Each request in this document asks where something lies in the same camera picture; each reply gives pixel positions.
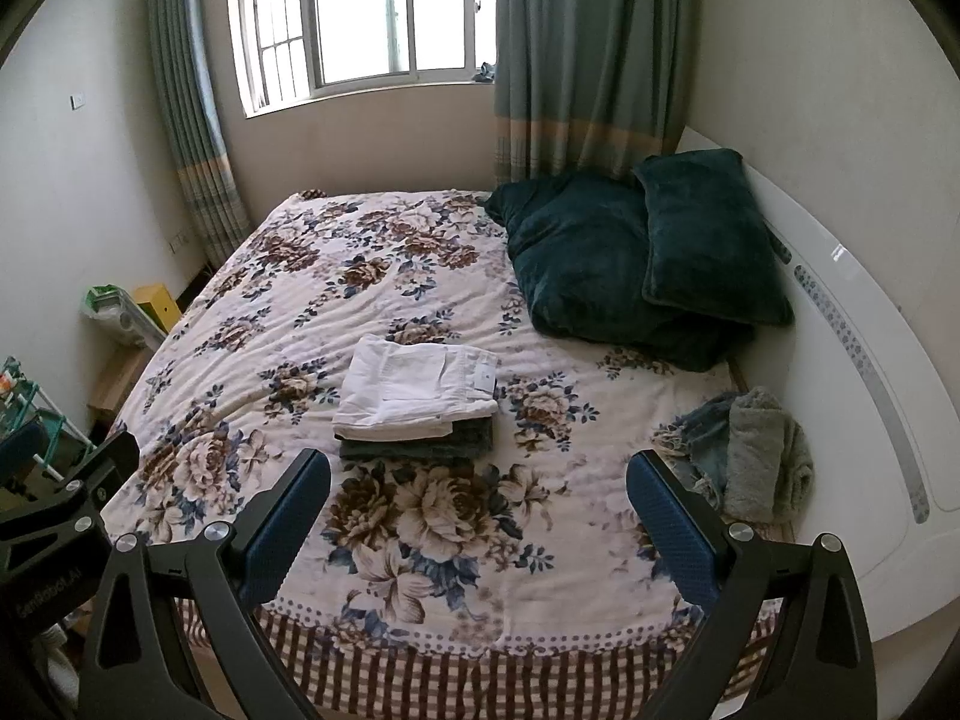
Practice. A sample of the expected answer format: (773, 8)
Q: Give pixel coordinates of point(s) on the teal metal rack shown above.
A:
(37, 405)

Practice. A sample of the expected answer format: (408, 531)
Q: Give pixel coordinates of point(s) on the green and white bag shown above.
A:
(116, 311)

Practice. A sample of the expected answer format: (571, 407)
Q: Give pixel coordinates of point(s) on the brown checked bed sheet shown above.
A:
(487, 679)

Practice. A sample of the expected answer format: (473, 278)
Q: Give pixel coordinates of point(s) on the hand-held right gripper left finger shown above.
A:
(281, 532)

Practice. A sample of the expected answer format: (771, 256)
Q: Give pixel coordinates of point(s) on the white bed headboard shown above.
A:
(862, 360)

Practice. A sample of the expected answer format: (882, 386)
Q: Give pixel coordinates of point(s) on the white pants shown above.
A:
(409, 382)

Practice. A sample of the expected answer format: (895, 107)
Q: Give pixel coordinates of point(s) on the small dark teal pillow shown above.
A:
(709, 240)

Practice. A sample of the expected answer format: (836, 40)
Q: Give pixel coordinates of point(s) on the large dark teal pillow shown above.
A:
(585, 270)

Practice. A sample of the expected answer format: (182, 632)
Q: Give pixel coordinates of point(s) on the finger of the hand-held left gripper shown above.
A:
(105, 465)
(22, 450)

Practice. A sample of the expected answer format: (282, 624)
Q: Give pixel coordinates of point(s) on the wide teal striped curtain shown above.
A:
(592, 52)

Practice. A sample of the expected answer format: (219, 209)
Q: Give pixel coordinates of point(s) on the dark grey folded pants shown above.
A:
(450, 446)

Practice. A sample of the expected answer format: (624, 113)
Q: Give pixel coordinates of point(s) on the small item on windowsill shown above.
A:
(485, 73)

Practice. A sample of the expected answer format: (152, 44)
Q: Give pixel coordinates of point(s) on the yellow box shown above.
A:
(159, 304)

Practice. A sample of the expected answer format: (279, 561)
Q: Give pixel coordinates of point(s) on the floral bed blanket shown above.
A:
(420, 285)

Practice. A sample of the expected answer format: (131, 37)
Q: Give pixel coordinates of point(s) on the blue jeans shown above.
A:
(701, 435)

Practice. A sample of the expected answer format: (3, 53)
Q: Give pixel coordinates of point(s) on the wall socket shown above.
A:
(180, 241)

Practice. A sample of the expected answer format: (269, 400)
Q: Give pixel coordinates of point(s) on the wooden nightstand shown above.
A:
(120, 382)

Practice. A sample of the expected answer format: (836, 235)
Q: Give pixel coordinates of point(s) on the window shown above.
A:
(360, 15)

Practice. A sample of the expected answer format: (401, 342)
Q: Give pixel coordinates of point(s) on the narrow teal striped curtain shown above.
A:
(187, 127)

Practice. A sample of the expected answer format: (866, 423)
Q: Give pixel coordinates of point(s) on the grey fluffy cloth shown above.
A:
(765, 457)

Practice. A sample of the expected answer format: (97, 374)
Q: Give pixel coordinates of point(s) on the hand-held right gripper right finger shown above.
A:
(675, 532)

